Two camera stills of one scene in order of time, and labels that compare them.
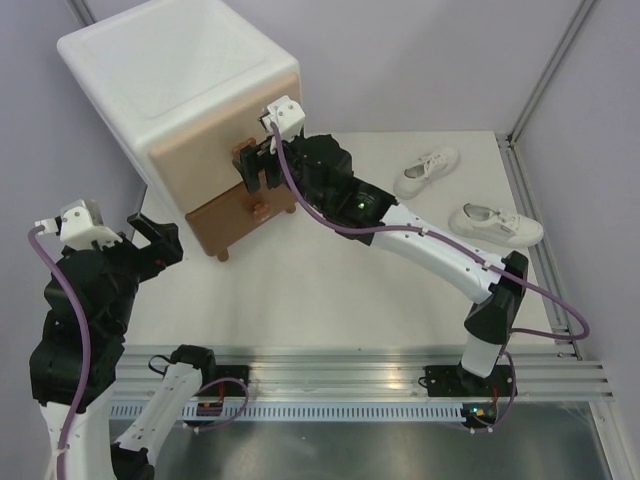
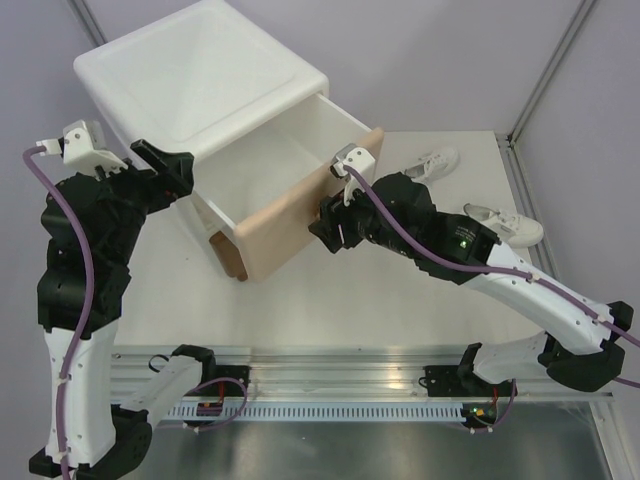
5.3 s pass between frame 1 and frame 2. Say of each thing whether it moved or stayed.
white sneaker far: stayed
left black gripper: moved
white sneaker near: stayed
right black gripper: moved
